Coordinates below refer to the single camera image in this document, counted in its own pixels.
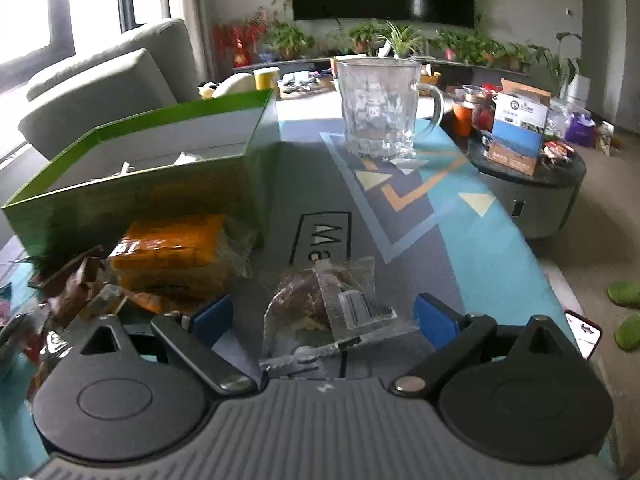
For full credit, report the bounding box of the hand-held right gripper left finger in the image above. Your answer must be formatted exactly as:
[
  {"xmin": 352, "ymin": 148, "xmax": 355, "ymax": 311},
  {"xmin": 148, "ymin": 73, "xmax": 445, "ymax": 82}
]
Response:
[{"xmin": 80, "ymin": 294, "xmax": 256, "ymax": 396}]

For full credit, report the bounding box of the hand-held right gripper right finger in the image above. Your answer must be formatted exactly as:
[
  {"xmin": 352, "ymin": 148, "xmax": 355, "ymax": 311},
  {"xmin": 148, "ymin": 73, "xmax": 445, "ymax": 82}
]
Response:
[{"xmin": 390, "ymin": 292, "xmax": 576, "ymax": 396}]

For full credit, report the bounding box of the orange bread snack packet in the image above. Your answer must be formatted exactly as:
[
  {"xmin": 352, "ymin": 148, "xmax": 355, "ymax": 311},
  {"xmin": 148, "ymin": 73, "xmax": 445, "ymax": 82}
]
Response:
[{"xmin": 109, "ymin": 214, "xmax": 236, "ymax": 306}]

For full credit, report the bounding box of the clear packet brown pastry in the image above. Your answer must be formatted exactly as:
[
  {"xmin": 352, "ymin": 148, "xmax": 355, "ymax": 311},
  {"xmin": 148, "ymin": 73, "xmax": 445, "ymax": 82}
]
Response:
[{"xmin": 260, "ymin": 256, "xmax": 418, "ymax": 376}]

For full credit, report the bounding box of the green cardboard box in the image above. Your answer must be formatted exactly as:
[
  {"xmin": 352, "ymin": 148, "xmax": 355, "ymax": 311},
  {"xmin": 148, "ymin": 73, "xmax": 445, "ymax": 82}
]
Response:
[{"xmin": 2, "ymin": 89, "xmax": 281, "ymax": 261}]

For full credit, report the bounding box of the dark red brown snack packet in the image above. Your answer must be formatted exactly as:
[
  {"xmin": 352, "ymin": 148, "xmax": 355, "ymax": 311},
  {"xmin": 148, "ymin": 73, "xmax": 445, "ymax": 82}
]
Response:
[{"xmin": 30, "ymin": 245, "xmax": 108, "ymax": 321}]

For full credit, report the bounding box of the smartphone with red case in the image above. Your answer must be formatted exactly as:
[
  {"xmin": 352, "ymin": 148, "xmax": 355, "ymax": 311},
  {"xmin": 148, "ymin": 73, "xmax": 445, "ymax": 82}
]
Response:
[{"xmin": 564, "ymin": 310, "xmax": 603, "ymax": 361}]

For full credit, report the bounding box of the round dark side table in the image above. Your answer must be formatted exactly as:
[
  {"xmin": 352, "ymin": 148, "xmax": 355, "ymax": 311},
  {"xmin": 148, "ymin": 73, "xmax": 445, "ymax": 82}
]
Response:
[{"xmin": 467, "ymin": 130, "xmax": 588, "ymax": 241}]

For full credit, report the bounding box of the green slipper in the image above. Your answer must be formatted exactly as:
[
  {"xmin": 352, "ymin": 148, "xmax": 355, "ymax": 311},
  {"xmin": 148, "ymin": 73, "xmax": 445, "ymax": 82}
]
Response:
[
  {"xmin": 606, "ymin": 280, "xmax": 640, "ymax": 308},
  {"xmin": 614, "ymin": 315, "xmax": 640, "ymax": 351}
]

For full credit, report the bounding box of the orange cup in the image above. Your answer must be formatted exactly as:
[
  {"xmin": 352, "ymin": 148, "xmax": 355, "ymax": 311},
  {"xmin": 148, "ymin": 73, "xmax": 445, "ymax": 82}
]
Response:
[{"xmin": 452, "ymin": 100, "xmax": 473, "ymax": 136}]

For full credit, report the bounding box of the white blue carton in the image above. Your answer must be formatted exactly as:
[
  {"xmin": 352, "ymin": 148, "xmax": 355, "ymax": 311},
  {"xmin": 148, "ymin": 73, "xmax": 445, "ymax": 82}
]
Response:
[{"xmin": 487, "ymin": 78, "xmax": 551, "ymax": 176}]

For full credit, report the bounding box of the clear glass mug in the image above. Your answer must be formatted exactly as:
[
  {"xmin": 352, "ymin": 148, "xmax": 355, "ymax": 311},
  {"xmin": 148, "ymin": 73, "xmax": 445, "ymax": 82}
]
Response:
[{"xmin": 335, "ymin": 56, "xmax": 446, "ymax": 161}]

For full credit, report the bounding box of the white plush toy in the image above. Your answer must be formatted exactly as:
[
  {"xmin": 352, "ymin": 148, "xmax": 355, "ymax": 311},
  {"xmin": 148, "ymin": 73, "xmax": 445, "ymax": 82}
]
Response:
[{"xmin": 197, "ymin": 72, "xmax": 256, "ymax": 101}]

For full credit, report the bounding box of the purple bag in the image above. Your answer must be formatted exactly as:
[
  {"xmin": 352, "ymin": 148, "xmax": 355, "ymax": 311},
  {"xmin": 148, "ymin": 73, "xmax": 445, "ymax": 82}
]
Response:
[{"xmin": 565, "ymin": 112, "xmax": 598, "ymax": 148}]

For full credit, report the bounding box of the yellow cup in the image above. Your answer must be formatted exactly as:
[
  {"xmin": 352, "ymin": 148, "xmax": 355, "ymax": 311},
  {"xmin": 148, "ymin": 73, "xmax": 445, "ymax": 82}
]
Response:
[{"xmin": 253, "ymin": 67, "xmax": 280, "ymax": 98}]

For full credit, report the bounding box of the grey sofa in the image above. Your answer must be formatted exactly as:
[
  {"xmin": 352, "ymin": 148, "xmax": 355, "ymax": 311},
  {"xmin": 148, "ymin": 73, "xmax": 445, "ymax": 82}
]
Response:
[{"xmin": 17, "ymin": 17, "xmax": 201, "ymax": 161}]

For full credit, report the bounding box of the green potted plant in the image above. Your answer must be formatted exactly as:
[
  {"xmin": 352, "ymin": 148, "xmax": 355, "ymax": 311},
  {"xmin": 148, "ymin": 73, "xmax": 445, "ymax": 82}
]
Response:
[
  {"xmin": 435, "ymin": 30, "xmax": 466, "ymax": 61},
  {"xmin": 267, "ymin": 22, "xmax": 313, "ymax": 61},
  {"xmin": 465, "ymin": 35, "xmax": 498, "ymax": 66},
  {"xmin": 347, "ymin": 20, "xmax": 383, "ymax": 56},
  {"xmin": 502, "ymin": 42, "xmax": 533, "ymax": 73}
]

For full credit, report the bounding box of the red flower decoration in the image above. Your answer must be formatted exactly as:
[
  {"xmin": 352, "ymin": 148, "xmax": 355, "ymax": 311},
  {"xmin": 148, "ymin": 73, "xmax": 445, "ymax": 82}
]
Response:
[{"xmin": 212, "ymin": 7, "xmax": 271, "ymax": 66}]

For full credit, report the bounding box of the potted spider plant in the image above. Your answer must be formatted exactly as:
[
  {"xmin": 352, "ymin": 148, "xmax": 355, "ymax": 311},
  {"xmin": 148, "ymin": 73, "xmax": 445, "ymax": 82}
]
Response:
[{"xmin": 377, "ymin": 20, "xmax": 426, "ymax": 61}]

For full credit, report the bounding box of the tall leafy potted plant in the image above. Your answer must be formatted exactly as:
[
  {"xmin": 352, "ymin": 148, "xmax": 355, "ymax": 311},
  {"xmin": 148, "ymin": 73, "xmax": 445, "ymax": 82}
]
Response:
[{"xmin": 532, "ymin": 31, "xmax": 583, "ymax": 98}]

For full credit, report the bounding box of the wide dark framed window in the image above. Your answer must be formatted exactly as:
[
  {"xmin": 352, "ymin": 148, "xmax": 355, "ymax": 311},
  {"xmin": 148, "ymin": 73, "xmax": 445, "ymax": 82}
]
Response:
[{"xmin": 0, "ymin": 0, "xmax": 76, "ymax": 81}]

